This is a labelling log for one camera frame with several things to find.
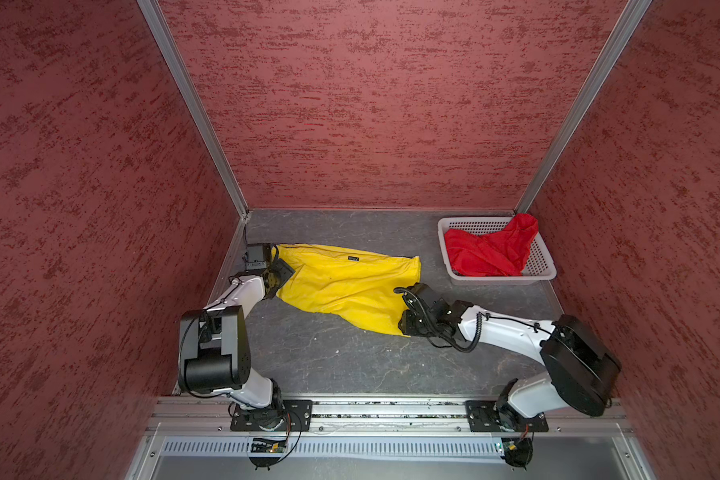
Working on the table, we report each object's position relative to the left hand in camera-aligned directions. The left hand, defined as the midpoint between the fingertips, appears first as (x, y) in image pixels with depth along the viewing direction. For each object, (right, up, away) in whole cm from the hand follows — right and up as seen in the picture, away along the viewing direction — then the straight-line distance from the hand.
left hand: (286, 279), depth 94 cm
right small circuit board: (+63, -38, -24) cm, 77 cm away
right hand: (+37, -15, -8) cm, 40 cm away
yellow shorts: (+23, -2, +3) cm, 23 cm away
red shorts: (+71, +8, +3) cm, 71 cm away
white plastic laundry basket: (+84, +4, +3) cm, 84 cm away
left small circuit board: (+1, -39, -22) cm, 44 cm away
